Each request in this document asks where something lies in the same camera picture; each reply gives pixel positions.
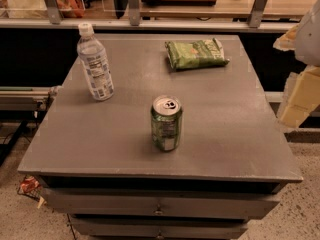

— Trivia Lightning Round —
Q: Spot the clear plastic water bottle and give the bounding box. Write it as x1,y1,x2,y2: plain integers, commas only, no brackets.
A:
77,23,114,101

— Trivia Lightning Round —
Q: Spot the grey drawer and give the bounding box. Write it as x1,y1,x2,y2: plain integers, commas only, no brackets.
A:
42,188,279,220
71,217,247,240

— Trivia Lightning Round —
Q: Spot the lower grey drawer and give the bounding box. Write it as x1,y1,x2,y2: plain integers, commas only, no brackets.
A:
71,217,247,240

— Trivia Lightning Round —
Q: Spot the orange snack bag behind glass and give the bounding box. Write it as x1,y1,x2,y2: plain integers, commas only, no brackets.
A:
56,0,84,18

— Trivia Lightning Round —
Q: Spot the upper grey drawer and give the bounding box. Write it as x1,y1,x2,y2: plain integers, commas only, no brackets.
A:
42,188,279,220

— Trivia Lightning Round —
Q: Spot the metal rail on left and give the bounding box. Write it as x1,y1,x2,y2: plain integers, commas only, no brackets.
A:
0,86,61,111

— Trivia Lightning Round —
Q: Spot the wire basket with snacks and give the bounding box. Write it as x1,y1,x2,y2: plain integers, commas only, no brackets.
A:
17,175,46,209

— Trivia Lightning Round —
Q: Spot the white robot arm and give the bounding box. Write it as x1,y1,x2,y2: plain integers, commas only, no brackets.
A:
273,1,320,128

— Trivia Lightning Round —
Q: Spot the green chip bag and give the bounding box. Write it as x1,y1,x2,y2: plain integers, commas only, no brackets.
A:
165,38,229,70

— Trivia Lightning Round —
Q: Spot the grey drawer cabinet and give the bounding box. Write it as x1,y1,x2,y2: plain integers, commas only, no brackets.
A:
19,34,302,240

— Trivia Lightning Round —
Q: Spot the green soda can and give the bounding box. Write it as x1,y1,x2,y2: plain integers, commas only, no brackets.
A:
150,95,183,152

